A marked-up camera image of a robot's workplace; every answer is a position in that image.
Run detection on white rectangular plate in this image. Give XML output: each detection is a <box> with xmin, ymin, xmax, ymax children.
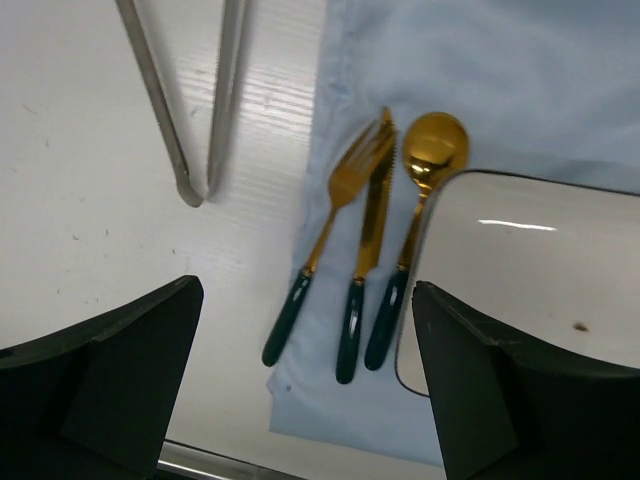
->
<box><xmin>410</xmin><ymin>171</ymin><xmax>639</xmax><ymax>367</ymax></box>

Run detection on gold spoon green handle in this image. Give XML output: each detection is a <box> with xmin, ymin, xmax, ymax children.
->
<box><xmin>364</xmin><ymin>112</ymin><xmax>470</xmax><ymax>371</ymax></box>

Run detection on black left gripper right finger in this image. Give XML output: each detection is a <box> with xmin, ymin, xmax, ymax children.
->
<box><xmin>412</xmin><ymin>281</ymin><xmax>639</xmax><ymax>479</ymax></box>

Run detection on light blue cloth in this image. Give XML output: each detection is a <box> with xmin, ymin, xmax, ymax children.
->
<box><xmin>267</xmin><ymin>1</ymin><xmax>639</xmax><ymax>465</ymax></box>

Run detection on gold fork green handle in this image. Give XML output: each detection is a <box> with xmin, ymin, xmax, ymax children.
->
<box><xmin>261</xmin><ymin>120</ymin><xmax>390</xmax><ymax>367</ymax></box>

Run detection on gold knife green handle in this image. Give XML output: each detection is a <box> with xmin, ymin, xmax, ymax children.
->
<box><xmin>335</xmin><ymin>106</ymin><xmax>397</xmax><ymax>385</ymax></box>

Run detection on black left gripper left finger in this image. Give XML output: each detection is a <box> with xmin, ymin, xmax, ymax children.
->
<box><xmin>1</xmin><ymin>275</ymin><xmax>204</xmax><ymax>479</ymax></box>

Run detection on stainless steel tongs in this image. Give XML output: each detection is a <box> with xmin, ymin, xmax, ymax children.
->
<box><xmin>116</xmin><ymin>1</ymin><xmax>250</xmax><ymax>208</ymax></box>

